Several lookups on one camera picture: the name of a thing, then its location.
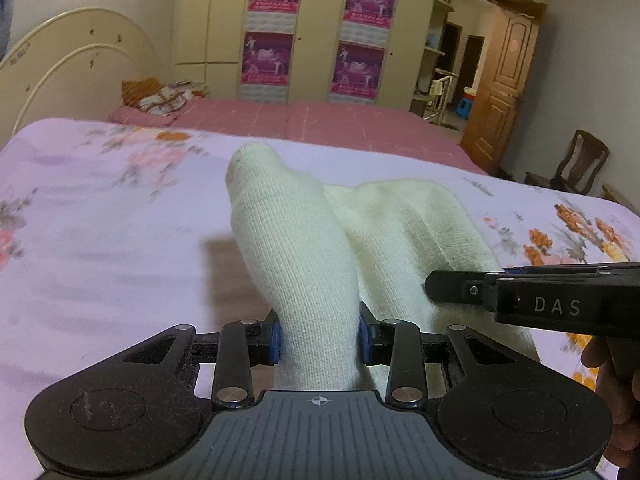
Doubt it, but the purple poster lower left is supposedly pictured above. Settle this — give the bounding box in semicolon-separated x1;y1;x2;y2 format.
241;32;294;87

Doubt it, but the dark wooden chair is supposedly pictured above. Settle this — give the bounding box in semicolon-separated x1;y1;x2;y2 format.
524;129;610;195

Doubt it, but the cream wardrobe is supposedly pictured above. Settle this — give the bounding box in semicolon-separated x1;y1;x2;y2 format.
173;0;554;111

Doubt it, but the right hand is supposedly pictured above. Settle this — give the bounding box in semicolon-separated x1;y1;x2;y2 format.
582;337;639;469

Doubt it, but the brown wooden door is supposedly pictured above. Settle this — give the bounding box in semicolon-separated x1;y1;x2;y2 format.
461;10;539;174

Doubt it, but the cream curved headboard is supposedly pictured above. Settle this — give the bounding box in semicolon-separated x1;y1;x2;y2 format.
1;8;165;144

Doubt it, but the pink quilted bedspread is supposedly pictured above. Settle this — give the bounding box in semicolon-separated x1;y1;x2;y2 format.
108;99;483;174

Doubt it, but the orange patterned pillow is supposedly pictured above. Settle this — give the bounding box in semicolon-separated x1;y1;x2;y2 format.
120;78;208;116

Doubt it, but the open wooden shelf unit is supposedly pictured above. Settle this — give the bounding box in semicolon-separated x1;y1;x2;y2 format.
410;0;454;119

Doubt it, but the purple poster upper right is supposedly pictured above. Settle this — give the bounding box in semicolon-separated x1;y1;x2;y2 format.
343;0;396;29

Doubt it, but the purple poster lower right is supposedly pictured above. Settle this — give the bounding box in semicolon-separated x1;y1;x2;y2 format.
329;41;385;104

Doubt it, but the cream knitted garment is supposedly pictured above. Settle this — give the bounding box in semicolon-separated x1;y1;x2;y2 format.
226;144;537;391

